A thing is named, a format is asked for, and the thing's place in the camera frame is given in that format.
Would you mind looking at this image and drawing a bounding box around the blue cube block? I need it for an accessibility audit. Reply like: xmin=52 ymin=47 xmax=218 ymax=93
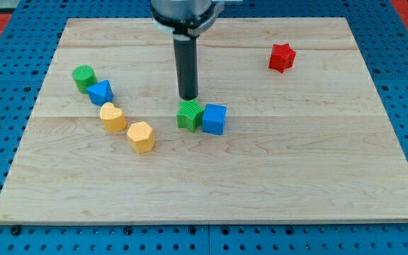
xmin=202 ymin=103 xmax=227 ymax=135

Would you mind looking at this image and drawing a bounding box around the green star block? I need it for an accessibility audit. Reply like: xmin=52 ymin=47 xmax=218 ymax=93
xmin=176 ymin=98 xmax=204 ymax=132

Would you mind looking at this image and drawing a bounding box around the yellow hexagon block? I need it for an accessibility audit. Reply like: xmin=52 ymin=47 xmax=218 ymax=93
xmin=127 ymin=122 xmax=155 ymax=153

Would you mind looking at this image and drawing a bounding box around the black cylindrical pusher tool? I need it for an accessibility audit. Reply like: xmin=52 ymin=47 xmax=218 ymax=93
xmin=174 ymin=38 xmax=198 ymax=101

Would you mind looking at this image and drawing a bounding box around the wooden board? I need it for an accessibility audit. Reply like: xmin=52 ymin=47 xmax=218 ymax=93
xmin=0 ymin=18 xmax=408 ymax=225

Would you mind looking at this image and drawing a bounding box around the yellow heart block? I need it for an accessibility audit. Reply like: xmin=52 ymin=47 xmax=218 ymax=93
xmin=99 ymin=102 xmax=128 ymax=132

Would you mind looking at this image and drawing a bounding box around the red star block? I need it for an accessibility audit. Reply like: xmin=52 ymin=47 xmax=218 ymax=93
xmin=268 ymin=43 xmax=296 ymax=73

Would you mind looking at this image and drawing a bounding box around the blue triangle block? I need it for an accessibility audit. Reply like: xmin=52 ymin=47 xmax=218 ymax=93
xmin=86 ymin=80 xmax=113 ymax=106

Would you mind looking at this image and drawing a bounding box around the green cylinder block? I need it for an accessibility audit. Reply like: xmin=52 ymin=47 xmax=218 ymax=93
xmin=72 ymin=65 xmax=98 ymax=94

